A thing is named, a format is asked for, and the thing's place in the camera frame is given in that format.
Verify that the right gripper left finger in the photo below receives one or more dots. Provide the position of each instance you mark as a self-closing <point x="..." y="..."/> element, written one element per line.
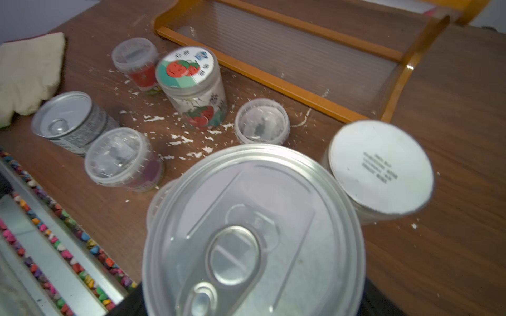
<point x="132" y="305"/>

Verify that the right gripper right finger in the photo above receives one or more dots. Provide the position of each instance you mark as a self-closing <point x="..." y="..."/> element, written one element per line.
<point x="375" y="303"/>

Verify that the watermelon print jar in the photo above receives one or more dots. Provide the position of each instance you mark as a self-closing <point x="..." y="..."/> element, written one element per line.
<point x="254" y="230"/>

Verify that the small clear jar purple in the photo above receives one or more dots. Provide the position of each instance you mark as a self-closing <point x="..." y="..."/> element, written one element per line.
<point x="124" y="158"/>

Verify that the clear jar silver lid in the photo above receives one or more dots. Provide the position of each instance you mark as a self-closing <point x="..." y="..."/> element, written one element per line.
<point x="73" y="121"/>

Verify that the clear jar purple label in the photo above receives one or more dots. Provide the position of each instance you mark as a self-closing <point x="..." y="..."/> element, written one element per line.
<point x="262" y="121"/>

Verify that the strawberry lid seed jar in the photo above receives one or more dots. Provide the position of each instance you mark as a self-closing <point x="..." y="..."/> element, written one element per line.
<point x="191" y="79"/>

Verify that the wooden two-tier shelf rack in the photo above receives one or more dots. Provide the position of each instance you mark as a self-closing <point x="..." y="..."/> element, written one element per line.
<point x="345" y="77"/>

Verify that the clear jar red label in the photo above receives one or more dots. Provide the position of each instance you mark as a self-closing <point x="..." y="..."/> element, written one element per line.
<point x="137" y="58"/>

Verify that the cream work glove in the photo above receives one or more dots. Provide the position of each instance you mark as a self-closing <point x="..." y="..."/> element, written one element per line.
<point x="30" y="74"/>

